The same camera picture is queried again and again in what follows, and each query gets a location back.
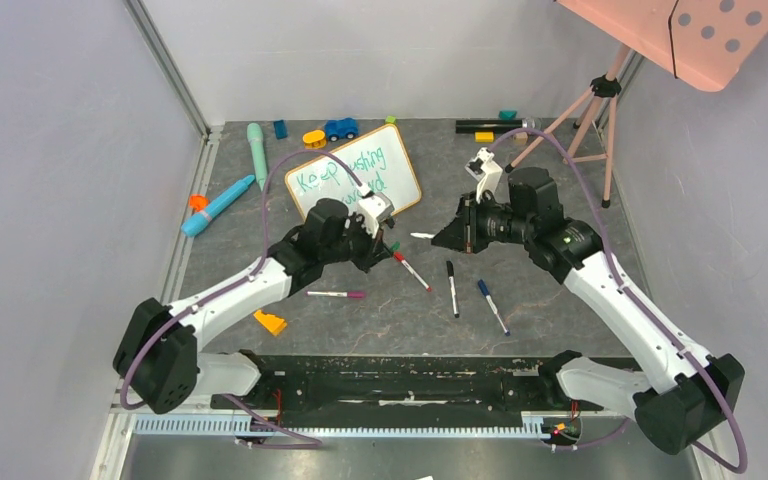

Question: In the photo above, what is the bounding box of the pink perforated panel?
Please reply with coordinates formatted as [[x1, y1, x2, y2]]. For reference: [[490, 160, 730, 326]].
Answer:
[[559, 0, 768, 92]]

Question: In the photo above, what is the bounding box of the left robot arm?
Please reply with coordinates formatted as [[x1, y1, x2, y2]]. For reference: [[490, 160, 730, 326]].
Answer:
[[112, 193, 394, 414]]

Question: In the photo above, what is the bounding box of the teal small block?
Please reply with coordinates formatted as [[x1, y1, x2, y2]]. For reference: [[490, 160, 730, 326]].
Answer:
[[498, 110, 518, 120]]

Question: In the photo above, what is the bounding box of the mint green toy pen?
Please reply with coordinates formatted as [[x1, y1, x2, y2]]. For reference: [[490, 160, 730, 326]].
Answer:
[[246, 122, 269, 192]]

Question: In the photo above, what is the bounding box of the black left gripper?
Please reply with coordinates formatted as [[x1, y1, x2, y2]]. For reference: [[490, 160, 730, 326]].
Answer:
[[321, 211, 392, 273]]

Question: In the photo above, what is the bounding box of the yellow oval toy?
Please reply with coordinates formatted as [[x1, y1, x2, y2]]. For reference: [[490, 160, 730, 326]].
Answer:
[[302, 129, 328, 149]]

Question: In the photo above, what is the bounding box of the black cylinder tube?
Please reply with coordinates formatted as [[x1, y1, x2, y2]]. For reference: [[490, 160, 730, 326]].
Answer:
[[455, 119, 527, 135]]

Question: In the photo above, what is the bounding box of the orange small toy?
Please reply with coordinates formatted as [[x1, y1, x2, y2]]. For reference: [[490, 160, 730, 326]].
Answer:
[[188, 194, 210, 212]]

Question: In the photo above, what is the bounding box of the tan wooden cube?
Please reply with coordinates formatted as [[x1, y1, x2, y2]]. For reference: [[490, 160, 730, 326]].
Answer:
[[512, 132, 530, 147]]

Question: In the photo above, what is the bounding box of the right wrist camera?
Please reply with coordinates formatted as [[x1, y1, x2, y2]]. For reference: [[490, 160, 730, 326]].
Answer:
[[465, 147, 504, 203]]

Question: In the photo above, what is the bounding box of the blue capped marker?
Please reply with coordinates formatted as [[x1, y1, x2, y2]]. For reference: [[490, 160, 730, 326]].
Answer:
[[477, 279, 511, 336]]

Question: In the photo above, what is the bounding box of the black capped marker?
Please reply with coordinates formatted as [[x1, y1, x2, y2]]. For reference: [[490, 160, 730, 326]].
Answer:
[[445, 260, 460, 318]]

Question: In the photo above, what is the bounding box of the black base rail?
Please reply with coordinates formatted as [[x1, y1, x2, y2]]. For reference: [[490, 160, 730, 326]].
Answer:
[[211, 353, 630, 432]]

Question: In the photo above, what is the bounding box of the light blue toy pen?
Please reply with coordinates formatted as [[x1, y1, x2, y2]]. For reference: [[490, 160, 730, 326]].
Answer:
[[180, 174, 255, 238]]

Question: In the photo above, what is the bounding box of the red capped marker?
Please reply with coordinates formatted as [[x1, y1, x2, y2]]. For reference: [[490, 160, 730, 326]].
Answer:
[[393, 251, 432, 292]]

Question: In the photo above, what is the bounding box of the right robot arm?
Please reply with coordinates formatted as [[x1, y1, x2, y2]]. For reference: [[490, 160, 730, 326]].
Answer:
[[431, 167, 745, 455]]

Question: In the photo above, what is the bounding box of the white cable duct strip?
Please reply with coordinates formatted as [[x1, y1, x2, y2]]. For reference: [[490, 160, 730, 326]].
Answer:
[[133, 413, 554, 440]]

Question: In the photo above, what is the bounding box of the white board orange frame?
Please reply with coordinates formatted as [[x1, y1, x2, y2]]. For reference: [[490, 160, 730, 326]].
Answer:
[[284, 124, 422, 215]]

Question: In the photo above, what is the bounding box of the blue toy car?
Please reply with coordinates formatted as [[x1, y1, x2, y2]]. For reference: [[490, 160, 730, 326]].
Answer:
[[324, 117, 359, 142]]

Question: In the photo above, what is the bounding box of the pink tripod stand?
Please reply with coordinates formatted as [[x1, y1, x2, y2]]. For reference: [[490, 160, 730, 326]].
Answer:
[[505, 43, 634, 210]]

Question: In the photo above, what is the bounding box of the dark blue small brick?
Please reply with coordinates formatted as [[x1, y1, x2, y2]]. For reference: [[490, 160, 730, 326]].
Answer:
[[273, 119, 289, 140]]

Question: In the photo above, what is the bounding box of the yellow toy wedge block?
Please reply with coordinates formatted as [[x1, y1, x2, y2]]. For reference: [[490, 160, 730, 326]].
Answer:
[[253, 310, 288, 337]]

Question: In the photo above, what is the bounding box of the yellow small brick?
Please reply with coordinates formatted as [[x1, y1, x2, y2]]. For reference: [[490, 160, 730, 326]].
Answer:
[[474, 132, 495, 144]]

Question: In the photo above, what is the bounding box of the purple capped marker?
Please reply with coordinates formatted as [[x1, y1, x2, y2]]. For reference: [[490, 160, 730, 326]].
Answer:
[[305, 290, 366, 299]]

